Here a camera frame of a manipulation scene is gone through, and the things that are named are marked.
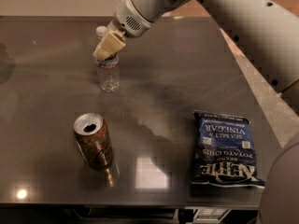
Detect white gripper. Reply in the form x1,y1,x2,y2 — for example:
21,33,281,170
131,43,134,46
93,0,152,61

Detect clear plastic water bottle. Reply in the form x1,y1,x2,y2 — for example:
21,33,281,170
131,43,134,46
93,25,121,94

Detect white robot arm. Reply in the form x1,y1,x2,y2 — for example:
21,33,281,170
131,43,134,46
93,0,299,224

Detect blue potato chip bag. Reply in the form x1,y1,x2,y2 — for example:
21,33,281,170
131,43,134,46
192,111,264,189

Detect brown soda can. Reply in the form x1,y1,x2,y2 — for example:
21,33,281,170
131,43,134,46
74,113,113,169

